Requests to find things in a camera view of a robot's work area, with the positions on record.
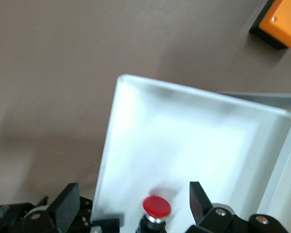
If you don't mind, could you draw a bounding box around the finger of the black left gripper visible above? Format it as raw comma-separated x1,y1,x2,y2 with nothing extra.
91,218,121,233
70,196,93,233

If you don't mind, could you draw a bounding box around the orange button enclosure box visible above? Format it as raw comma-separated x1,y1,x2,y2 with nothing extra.
248,0,291,50

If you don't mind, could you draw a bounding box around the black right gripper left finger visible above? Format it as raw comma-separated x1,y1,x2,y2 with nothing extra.
21,183,81,233

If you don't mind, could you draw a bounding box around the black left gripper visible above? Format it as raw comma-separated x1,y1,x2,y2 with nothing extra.
0,202,48,233

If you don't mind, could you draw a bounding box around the white drawer holding red button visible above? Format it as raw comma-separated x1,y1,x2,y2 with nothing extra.
91,74,291,233

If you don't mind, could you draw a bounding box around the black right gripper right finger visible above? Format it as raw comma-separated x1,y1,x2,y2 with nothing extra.
186,181,286,233

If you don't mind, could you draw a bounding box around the brown table mat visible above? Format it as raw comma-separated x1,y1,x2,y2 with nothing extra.
0,0,291,233

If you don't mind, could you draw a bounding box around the red cap push button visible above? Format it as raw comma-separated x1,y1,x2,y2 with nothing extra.
137,195,173,233

